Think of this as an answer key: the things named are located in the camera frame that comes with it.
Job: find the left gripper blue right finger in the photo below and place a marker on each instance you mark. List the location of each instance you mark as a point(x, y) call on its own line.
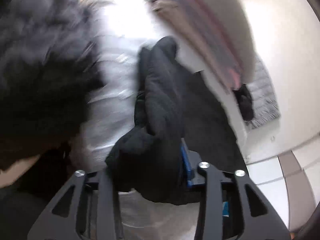
point(251, 215)

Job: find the black jacket near headboard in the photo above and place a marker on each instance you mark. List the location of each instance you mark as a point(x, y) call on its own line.
point(245, 102)

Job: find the black coat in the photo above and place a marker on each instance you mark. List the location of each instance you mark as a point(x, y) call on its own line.
point(173, 106)

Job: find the blue plastic stool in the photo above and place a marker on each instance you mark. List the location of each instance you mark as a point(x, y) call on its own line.
point(225, 211)

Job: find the black puffer jacket on left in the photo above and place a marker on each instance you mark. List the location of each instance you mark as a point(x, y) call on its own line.
point(49, 65)

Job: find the grey checked bed mattress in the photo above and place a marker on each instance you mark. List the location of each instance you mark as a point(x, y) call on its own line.
point(121, 27)

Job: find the grey pillow on top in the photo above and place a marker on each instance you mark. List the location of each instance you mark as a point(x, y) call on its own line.
point(234, 24)

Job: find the grey padded headboard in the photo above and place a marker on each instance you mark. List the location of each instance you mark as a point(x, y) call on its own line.
point(264, 100)

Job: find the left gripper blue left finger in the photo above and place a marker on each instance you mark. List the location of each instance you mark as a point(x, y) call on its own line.
point(86, 207)

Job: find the stack of folded quilts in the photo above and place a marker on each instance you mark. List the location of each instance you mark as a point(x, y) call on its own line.
point(186, 17)

